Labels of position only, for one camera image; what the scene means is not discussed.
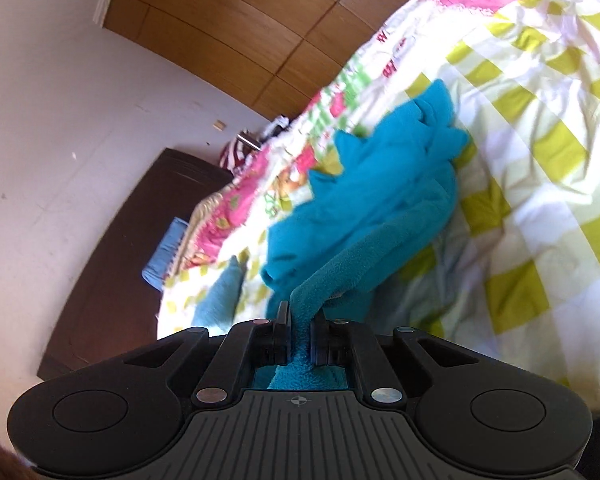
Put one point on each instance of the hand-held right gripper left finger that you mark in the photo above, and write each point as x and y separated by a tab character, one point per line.
283	332

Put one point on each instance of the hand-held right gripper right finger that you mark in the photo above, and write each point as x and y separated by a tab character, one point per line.
320	335

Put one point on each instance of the teal fleece garment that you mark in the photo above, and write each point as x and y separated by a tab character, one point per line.
380	185

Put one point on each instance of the white clothes pile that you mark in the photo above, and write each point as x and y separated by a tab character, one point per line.
276	127

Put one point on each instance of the light blue folded fleece garment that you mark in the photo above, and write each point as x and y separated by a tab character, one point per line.
219	295

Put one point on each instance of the blue pillow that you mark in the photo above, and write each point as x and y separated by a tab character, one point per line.
162	255

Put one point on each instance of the dark wooden headboard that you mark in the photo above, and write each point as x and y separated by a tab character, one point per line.
115	270

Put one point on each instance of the red white striped cloth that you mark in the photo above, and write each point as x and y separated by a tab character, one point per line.
231	156

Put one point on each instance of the silver box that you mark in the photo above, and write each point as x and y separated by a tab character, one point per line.
249	140

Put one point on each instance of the printed checked quilt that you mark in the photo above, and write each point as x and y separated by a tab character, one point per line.
530	120

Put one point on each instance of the wooden wardrobe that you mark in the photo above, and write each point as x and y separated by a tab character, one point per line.
240	20

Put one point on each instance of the wall light switch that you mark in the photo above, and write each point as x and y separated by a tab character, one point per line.
220	125

